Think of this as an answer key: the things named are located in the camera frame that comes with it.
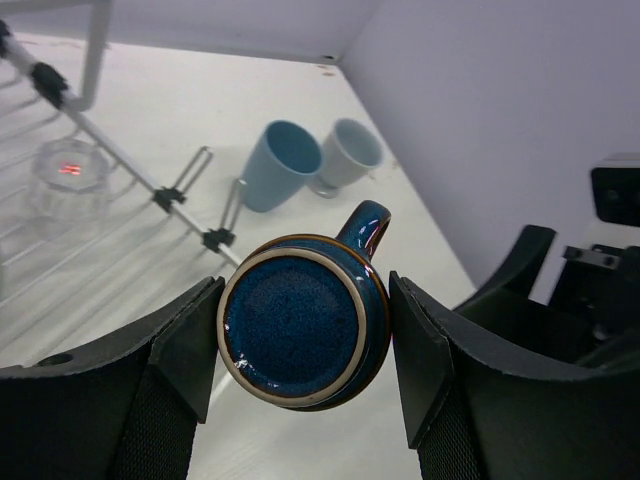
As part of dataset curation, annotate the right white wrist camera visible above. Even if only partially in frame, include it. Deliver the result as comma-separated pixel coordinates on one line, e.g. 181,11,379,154
590,152,640,227

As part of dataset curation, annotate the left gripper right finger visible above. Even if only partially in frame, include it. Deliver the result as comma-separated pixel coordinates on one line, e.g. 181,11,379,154
389,274,639,479

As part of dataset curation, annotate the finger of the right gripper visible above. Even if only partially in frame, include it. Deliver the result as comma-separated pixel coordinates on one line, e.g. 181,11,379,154
455,225,595,363

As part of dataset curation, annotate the light blue cup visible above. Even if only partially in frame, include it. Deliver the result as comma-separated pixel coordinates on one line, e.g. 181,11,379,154
241,120,324,213

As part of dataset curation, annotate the white ceramic mug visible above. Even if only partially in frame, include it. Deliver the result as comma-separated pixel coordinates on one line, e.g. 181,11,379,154
308,118,384,198

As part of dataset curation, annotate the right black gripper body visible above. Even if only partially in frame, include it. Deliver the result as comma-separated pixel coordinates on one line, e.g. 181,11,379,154
548,244,639,368

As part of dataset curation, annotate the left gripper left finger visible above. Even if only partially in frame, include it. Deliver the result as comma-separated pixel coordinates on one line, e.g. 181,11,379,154
1,277,225,479

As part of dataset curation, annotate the small clear glass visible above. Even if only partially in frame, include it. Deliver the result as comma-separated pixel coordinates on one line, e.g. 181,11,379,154
25,138,111,238

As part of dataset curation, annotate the silver wire dish rack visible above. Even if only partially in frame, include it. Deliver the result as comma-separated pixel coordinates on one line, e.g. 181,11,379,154
1,1,245,366

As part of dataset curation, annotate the dark blue ceramic mug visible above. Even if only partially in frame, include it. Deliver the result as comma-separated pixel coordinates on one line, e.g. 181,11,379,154
216,200,392,412

